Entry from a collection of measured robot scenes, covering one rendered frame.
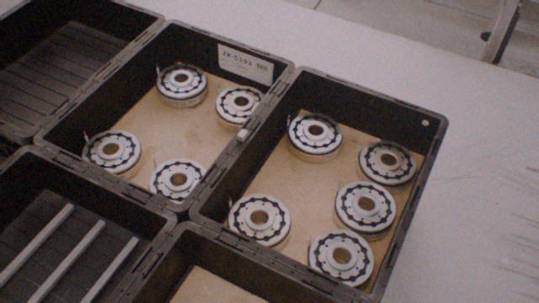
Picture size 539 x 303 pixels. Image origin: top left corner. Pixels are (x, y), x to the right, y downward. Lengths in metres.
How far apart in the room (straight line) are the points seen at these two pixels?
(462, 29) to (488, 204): 1.85
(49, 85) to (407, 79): 0.86
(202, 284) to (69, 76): 0.57
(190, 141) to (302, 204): 0.25
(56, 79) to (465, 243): 0.90
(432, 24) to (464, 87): 1.51
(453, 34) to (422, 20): 0.18
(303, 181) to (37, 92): 0.58
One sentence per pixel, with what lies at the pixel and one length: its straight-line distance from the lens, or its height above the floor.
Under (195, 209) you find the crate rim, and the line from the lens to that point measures 0.75.
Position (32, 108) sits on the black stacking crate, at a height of 0.83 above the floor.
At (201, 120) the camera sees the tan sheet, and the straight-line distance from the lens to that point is 1.00.
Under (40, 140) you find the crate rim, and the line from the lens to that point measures 0.89.
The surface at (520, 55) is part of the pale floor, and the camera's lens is 2.85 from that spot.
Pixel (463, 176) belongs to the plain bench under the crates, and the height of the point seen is 0.70.
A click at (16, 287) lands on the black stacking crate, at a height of 0.83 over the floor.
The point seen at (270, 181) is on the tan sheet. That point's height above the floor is 0.83.
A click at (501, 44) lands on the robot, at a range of 1.66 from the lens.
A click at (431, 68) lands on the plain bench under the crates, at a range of 1.41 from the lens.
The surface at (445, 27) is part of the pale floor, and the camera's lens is 2.88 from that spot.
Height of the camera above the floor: 1.55
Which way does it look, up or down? 50 degrees down
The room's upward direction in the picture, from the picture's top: 4 degrees clockwise
